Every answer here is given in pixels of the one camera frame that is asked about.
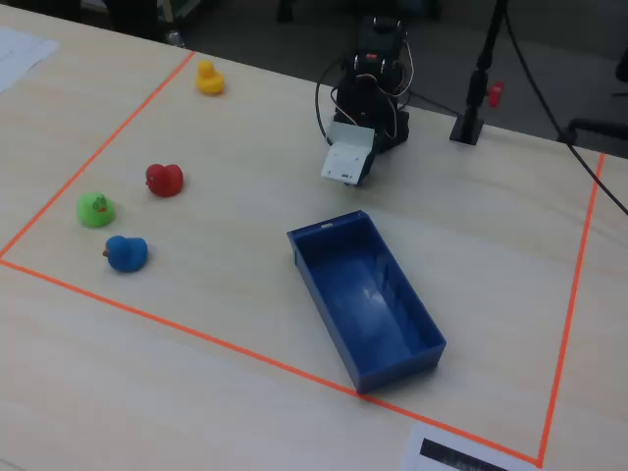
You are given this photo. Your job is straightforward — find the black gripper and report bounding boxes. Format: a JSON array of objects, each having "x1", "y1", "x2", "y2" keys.
[{"x1": 342, "y1": 139, "x2": 381, "y2": 188}]

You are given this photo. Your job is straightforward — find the yellow rubber duck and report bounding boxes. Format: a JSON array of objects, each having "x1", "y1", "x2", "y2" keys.
[{"x1": 195, "y1": 59, "x2": 228, "y2": 97}]

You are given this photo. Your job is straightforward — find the blue plastic box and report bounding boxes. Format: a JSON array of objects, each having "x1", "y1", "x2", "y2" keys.
[{"x1": 286, "y1": 209, "x2": 448, "y2": 395}]

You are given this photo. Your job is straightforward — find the red rubber duck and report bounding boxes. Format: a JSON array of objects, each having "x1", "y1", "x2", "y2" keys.
[{"x1": 144, "y1": 163, "x2": 185, "y2": 199}]

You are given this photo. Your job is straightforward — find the blue rubber duck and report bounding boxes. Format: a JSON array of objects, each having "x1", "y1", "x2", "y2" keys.
[{"x1": 101, "y1": 235, "x2": 150, "y2": 275}]

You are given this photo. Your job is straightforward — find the green rubber duck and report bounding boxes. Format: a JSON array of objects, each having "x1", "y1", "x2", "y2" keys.
[{"x1": 76, "y1": 190, "x2": 118, "y2": 230}]

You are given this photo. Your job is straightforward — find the orange tape strip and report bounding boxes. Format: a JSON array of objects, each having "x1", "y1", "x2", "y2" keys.
[
  {"x1": 0, "y1": 257, "x2": 544, "y2": 468},
  {"x1": 536, "y1": 152, "x2": 606, "y2": 468},
  {"x1": 0, "y1": 49, "x2": 197, "y2": 260}
]

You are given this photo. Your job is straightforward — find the black chair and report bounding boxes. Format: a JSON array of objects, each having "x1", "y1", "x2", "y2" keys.
[{"x1": 561, "y1": 47, "x2": 628, "y2": 148}]

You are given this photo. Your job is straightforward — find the paper with black print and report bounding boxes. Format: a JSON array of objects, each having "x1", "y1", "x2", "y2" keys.
[{"x1": 398, "y1": 422, "x2": 542, "y2": 471}]

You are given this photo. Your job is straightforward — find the white paper sheet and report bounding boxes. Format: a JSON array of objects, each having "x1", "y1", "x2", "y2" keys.
[{"x1": 0, "y1": 26, "x2": 62, "y2": 95}]

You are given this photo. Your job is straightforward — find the white camera housing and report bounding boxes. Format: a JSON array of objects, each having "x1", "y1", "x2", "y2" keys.
[{"x1": 320, "y1": 121, "x2": 378, "y2": 186}]

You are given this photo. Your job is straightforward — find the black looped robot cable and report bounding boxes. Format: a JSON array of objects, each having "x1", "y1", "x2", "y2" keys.
[{"x1": 314, "y1": 57, "x2": 347, "y2": 149}]

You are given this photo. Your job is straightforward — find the thin black cable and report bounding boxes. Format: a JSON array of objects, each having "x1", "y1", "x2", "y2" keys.
[{"x1": 405, "y1": 89, "x2": 465, "y2": 120}]

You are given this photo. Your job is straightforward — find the black camera stand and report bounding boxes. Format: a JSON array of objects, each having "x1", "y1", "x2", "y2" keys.
[{"x1": 449, "y1": 0, "x2": 512, "y2": 145}]

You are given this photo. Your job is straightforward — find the long black cable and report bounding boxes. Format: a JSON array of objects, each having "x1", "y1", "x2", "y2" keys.
[{"x1": 501, "y1": 8, "x2": 628, "y2": 218}]

